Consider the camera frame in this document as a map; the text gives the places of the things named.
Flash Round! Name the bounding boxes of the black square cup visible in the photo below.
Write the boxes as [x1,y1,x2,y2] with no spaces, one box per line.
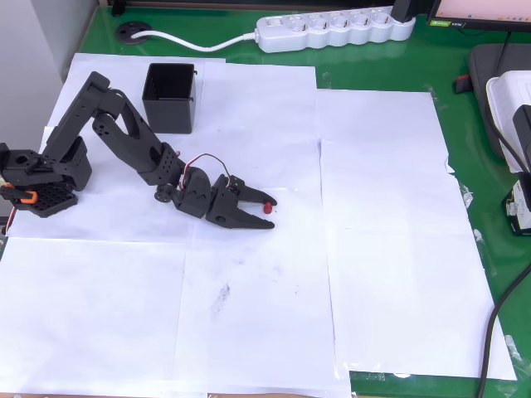
[141,62,198,135]

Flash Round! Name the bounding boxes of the white paper sheet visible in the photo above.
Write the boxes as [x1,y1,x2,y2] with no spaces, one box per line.
[5,131,324,244]
[173,183,353,398]
[319,138,519,381]
[202,61,319,145]
[39,52,227,144]
[0,235,209,398]
[314,88,452,176]

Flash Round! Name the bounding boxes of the orange black clamp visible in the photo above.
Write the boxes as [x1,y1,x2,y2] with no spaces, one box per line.
[0,183,39,206]

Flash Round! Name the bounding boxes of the white power strip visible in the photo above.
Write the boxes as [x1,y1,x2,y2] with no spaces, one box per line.
[254,7,417,54]

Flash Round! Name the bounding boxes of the black plug adapter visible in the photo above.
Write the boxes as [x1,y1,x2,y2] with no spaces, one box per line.
[391,0,417,22]

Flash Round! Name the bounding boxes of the dark grey pad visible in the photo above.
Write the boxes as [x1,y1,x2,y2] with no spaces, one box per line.
[467,43,531,161]

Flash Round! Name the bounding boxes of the white foam container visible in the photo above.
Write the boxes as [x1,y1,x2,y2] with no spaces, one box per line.
[485,70,531,173]

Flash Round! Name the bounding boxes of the black device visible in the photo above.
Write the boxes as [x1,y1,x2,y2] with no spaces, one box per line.
[512,103,531,172]

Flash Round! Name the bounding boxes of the white power strip cable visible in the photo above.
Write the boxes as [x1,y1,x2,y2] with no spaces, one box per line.
[130,30,261,53]

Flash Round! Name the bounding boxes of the thick black cable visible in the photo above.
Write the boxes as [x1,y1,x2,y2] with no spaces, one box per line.
[476,265,531,398]

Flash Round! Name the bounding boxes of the thin black monitor cable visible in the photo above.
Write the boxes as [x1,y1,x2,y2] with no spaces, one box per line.
[494,31,514,78]

